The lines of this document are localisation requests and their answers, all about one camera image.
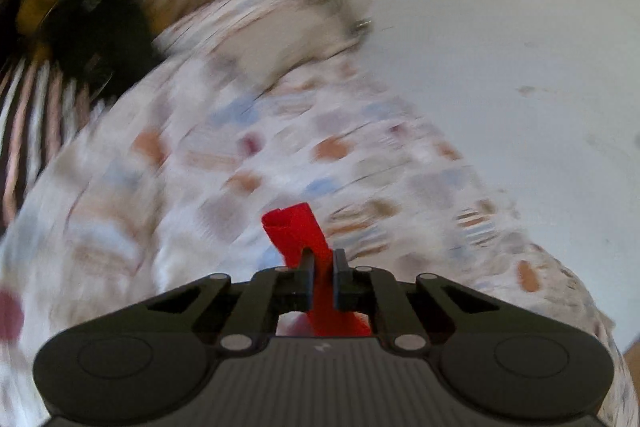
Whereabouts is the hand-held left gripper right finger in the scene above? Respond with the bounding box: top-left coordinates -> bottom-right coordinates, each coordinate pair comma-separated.
333,249 -> 502,353

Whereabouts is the yellow object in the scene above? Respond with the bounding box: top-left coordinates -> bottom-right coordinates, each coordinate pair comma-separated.
15,0 -> 68,35

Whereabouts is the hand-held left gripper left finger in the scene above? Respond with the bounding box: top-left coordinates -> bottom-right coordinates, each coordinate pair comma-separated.
131,249 -> 317,354

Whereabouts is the red fleece garment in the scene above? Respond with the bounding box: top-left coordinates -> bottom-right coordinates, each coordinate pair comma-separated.
261,203 -> 373,338

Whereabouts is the oval-patterned beige quilt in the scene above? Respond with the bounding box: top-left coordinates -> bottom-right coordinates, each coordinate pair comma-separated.
0,0 -> 626,427

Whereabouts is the black white pink striped blanket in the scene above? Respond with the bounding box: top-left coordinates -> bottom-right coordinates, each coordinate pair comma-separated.
0,56 -> 103,228

